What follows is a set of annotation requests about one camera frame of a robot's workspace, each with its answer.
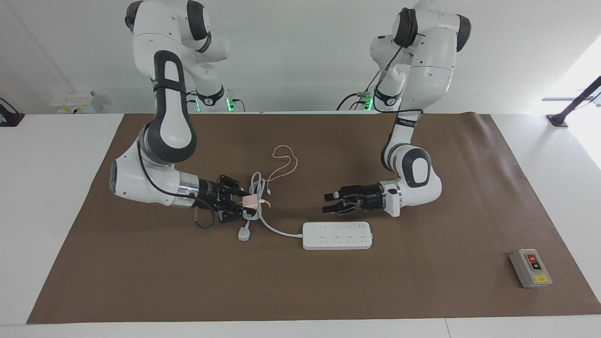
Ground pink charger adapter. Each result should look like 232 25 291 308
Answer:
242 195 272 209

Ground pink charging cable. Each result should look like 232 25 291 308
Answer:
263 146 299 207

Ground white power strip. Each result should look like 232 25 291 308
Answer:
302 222 373 251

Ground brown paper mat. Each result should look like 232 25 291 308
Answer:
27 113 601 324

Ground white box yellow labels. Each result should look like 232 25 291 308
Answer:
51 91 97 114

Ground grey push button box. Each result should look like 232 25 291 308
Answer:
509 248 553 289

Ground white power cord with plug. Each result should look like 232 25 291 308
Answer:
237 171 304 242

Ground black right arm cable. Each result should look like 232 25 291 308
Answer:
136 141 216 230

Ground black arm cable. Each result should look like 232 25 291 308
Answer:
373 33 424 115
136 141 216 230

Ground black base cable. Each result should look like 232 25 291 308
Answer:
336 70 382 111

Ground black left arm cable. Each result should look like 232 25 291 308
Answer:
373 33 424 115

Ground black clamp mount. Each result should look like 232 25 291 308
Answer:
0 97 25 127

